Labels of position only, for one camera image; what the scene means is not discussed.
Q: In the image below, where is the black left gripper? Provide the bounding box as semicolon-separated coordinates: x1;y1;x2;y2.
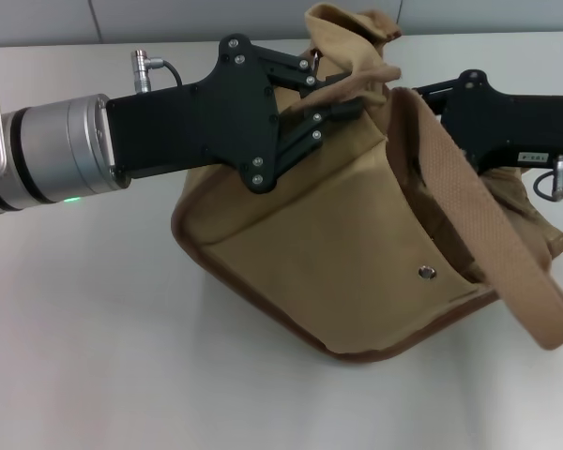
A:
104;33;363;195

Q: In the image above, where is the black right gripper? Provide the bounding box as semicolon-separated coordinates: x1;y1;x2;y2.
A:
411;68;563;179

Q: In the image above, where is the khaki canvas food bag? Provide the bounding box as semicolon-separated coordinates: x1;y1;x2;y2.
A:
171;0;563;364

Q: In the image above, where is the right gripper connector cable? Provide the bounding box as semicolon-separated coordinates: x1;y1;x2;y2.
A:
532;154;563;202

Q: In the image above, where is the gripper connector cable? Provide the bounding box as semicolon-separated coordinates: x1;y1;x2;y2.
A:
129;49;185;96
532;154;563;202

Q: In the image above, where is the left gripper connector cable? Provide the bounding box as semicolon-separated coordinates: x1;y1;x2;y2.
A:
129;49;185;96

